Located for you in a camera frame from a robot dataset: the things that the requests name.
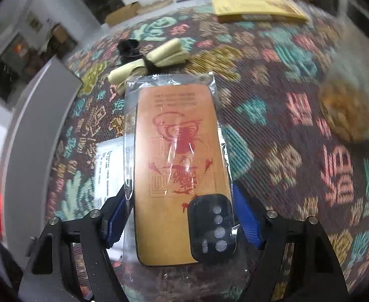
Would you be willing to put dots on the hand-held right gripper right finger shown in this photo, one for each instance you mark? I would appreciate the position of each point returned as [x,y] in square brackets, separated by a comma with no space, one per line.
[247,220]

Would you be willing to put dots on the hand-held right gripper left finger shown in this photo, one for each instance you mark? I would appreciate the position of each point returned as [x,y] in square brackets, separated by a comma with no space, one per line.
[115,223]

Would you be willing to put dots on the orange phone case packet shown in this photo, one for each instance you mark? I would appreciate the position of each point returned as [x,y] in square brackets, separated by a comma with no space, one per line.
[178,170]

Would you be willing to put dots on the white label packet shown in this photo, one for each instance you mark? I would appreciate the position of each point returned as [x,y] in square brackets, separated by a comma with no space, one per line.
[109,170]

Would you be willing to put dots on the patterned tablecloth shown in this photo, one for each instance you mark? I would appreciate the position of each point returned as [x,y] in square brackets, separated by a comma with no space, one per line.
[281,100]

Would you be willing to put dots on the clear plastic snack container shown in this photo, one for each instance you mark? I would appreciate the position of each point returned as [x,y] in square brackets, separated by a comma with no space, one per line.
[344,113]

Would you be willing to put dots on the beige rolled cloth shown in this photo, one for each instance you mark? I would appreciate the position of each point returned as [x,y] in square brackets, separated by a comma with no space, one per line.
[165,53]

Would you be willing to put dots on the flat cardboard piece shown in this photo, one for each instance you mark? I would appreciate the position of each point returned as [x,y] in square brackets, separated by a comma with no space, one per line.
[121,14]

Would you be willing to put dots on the yellow envelope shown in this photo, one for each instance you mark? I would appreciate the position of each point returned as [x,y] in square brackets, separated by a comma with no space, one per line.
[256,6]

